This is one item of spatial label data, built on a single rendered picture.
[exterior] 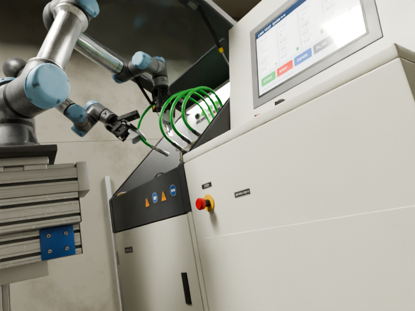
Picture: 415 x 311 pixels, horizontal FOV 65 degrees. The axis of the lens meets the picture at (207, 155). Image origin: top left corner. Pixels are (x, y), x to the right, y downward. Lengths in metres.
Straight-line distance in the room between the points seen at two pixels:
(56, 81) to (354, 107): 0.78
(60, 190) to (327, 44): 0.89
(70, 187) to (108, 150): 2.26
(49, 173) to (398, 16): 1.01
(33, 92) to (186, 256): 0.68
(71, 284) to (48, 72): 2.30
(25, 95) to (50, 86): 0.07
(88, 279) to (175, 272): 1.96
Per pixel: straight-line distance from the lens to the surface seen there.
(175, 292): 1.24
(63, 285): 3.09
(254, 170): 0.84
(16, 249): 1.06
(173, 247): 1.20
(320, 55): 1.07
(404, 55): 0.70
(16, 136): 1.08
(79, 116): 1.57
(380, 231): 0.68
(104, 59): 1.54
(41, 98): 1.01
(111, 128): 1.69
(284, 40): 1.21
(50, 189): 1.04
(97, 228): 3.13
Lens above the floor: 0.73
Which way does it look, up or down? 12 degrees up
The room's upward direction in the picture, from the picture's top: 11 degrees counter-clockwise
